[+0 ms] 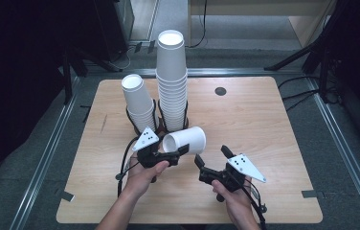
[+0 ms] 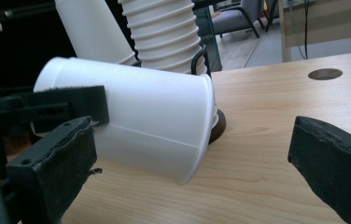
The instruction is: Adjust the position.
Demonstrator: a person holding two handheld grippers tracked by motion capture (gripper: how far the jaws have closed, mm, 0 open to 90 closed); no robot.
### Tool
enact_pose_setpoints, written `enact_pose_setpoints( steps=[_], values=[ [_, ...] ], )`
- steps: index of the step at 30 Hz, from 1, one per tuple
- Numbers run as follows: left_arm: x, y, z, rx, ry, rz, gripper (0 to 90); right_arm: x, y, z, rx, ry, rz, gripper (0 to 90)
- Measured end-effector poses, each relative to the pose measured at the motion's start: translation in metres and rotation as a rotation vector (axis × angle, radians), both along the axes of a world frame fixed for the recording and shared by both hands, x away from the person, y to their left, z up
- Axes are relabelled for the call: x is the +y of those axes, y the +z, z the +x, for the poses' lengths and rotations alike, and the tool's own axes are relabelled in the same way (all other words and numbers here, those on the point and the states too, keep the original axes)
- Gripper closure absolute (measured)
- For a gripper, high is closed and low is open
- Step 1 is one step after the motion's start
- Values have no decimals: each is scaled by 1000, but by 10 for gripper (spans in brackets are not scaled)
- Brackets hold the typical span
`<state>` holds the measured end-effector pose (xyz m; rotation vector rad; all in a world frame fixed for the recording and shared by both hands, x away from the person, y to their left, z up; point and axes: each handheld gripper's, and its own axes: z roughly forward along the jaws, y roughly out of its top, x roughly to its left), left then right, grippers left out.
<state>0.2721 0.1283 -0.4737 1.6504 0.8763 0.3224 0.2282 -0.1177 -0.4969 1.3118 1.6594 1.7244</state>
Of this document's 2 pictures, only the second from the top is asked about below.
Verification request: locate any white paper cup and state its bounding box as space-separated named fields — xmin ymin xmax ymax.
xmin=33 ymin=56 xmax=219 ymax=187

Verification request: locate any short stack of white cups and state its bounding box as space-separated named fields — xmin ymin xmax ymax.
xmin=54 ymin=0 xmax=140 ymax=67

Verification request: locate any light wooden furniture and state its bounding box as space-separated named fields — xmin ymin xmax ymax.
xmin=276 ymin=0 xmax=351 ymax=63

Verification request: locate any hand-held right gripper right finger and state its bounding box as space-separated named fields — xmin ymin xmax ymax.
xmin=288 ymin=115 xmax=351 ymax=224

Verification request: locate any grey armchair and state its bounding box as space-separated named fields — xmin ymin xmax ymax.
xmin=210 ymin=0 xmax=261 ymax=40

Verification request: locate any tall stack of white cups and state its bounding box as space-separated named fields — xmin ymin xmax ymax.
xmin=117 ymin=0 xmax=220 ymax=132

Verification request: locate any round dark table hole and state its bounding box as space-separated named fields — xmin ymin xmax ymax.
xmin=307 ymin=67 xmax=344 ymax=81

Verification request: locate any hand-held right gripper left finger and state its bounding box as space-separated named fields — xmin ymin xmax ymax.
xmin=5 ymin=116 xmax=104 ymax=224

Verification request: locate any black hanging cable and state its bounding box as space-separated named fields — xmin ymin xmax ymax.
xmin=302 ymin=0 xmax=311 ymax=61

